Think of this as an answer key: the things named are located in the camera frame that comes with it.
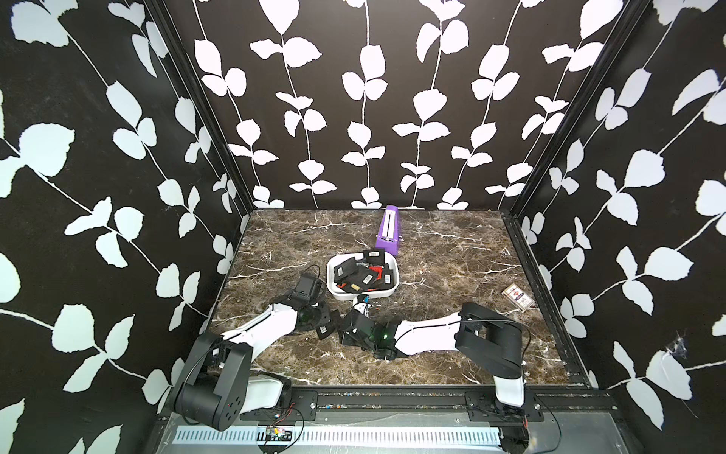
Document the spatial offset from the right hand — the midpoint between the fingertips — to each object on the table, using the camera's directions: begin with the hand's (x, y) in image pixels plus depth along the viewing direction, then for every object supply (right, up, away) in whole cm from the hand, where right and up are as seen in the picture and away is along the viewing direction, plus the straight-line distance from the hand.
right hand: (335, 330), depth 85 cm
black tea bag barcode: (+12, +21, +15) cm, 29 cm away
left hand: (-3, +4, +5) cm, 7 cm away
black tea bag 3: (-3, -1, +2) cm, 4 cm away
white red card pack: (+61, +8, +8) cm, 62 cm away
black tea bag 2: (+8, +15, +6) cm, 18 cm away
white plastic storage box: (0, +21, +16) cm, 26 cm away
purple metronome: (+17, +28, +18) cm, 38 cm away
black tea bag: (+2, +17, +12) cm, 21 cm away
